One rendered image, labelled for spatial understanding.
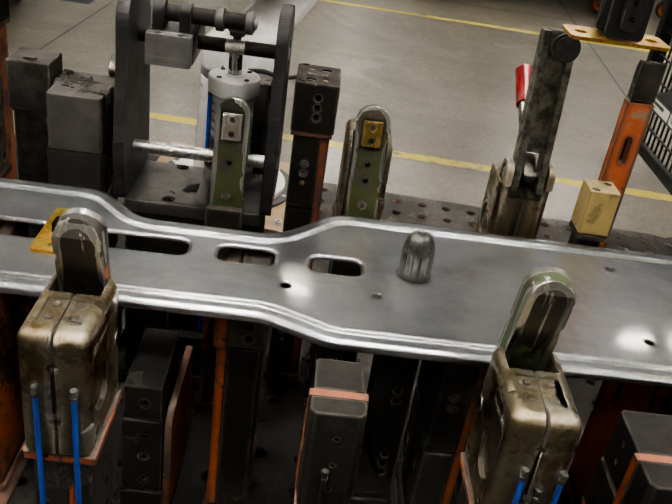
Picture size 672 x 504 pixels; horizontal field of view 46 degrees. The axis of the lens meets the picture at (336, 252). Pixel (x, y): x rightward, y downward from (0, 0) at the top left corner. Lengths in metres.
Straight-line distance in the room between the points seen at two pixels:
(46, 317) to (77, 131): 0.36
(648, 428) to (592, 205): 0.28
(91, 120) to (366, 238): 0.33
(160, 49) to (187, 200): 0.18
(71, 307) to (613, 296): 0.52
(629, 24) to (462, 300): 0.28
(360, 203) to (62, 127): 0.34
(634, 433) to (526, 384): 0.14
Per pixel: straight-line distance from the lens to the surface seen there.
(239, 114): 0.86
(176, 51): 0.88
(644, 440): 0.71
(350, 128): 0.92
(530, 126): 0.88
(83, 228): 0.62
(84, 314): 0.61
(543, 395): 0.60
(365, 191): 0.89
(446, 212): 1.61
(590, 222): 0.92
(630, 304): 0.84
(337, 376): 0.66
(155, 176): 1.00
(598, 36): 0.71
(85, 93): 0.93
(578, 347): 0.75
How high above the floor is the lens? 1.40
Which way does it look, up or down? 30 degrees down
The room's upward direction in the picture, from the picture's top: 9 degrees clockwise
